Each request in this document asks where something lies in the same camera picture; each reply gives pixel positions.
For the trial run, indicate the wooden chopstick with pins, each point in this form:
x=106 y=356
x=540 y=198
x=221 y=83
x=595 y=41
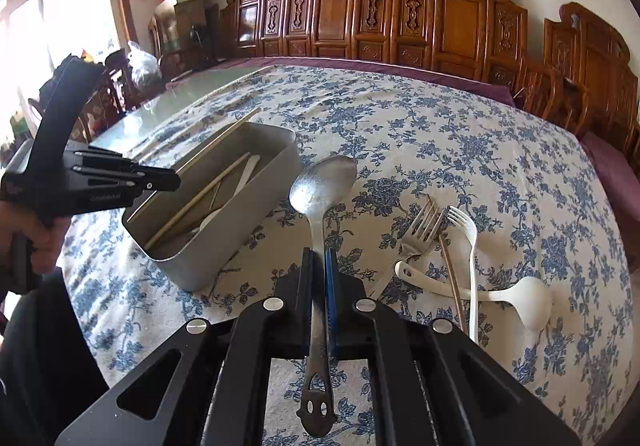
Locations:
x=200 y=198
x=220 y=139

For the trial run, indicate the person's left hand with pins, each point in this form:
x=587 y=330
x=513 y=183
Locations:
x=50 y=243

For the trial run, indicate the person's black clothing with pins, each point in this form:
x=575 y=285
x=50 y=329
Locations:
x=45 y=366

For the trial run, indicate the small white plastic spoon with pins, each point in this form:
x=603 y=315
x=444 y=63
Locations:
x=212 y=221

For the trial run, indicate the purple armchair cushion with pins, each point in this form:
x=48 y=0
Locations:
x=615 y=170

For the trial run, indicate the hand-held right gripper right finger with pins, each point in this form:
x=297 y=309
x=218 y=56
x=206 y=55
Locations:
x=331 y=306

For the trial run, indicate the rectangular metal tray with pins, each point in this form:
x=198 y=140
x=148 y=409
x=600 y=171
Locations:
x=240 y=236

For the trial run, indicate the metal fork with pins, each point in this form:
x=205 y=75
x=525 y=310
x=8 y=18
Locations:
x=422 y=231

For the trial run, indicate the clear plastic bag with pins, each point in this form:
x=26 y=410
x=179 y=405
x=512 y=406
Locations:
x=142 y=60

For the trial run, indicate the blue floral tablecloth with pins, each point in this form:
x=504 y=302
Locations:
x=450 y=150

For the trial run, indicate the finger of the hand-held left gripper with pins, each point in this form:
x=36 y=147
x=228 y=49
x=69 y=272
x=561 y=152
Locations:
x=160 y=181
x=107 y=158

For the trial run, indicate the white plastic fork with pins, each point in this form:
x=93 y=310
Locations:
x=472 y=266

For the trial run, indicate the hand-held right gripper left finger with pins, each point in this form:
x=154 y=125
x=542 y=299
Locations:
x=306 y=306

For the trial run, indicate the wooden dining chair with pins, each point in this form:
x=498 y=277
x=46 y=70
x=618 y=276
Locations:
x=112 y=90

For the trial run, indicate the carved wooden sofa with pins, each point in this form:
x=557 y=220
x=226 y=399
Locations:
x=380 y=20

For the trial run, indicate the carved wooden armchair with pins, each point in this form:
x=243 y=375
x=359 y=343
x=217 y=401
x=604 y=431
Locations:
x=595 y=55

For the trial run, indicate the white plastic ladle spoon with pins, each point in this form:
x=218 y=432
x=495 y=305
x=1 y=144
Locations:
x=532 y=303

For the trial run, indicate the large metal spoon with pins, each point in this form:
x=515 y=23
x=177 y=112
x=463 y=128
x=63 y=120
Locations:
x=320 y=191

